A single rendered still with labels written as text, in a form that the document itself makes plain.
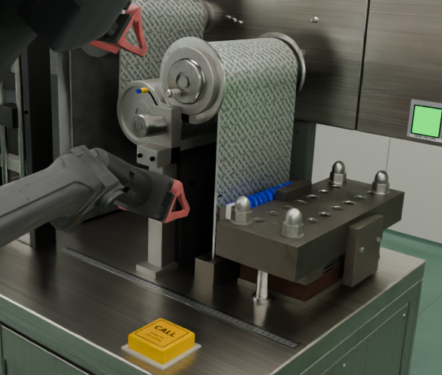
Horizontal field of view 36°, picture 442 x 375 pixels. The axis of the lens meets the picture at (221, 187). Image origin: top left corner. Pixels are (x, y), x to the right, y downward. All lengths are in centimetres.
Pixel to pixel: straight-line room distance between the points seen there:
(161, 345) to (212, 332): 11
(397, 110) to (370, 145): 267
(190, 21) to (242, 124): 31
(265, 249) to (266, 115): 29
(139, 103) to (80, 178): 45
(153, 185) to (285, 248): 23
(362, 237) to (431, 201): 272
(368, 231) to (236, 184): 25
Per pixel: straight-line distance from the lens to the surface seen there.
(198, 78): 113
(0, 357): 132
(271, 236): 108
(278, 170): 132
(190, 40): 116
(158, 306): 113
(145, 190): 100
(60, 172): 80
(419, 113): 130
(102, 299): 115
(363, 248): 121
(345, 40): 136
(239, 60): 118
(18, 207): 70
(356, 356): 123
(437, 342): 303
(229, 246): 113
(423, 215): 395
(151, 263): 125
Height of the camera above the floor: 142
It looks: 17 degrees down
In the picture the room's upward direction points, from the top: 3 degrees clockwise
